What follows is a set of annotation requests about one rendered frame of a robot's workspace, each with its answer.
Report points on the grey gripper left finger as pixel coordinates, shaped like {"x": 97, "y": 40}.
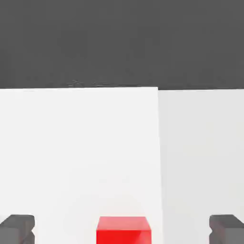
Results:
{"x": 16, "y": 228}

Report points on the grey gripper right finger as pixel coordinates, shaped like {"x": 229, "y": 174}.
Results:
{"x": 226, "y": 228}

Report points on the small red cube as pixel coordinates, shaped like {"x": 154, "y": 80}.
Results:
{"x": 123, "y": 230}

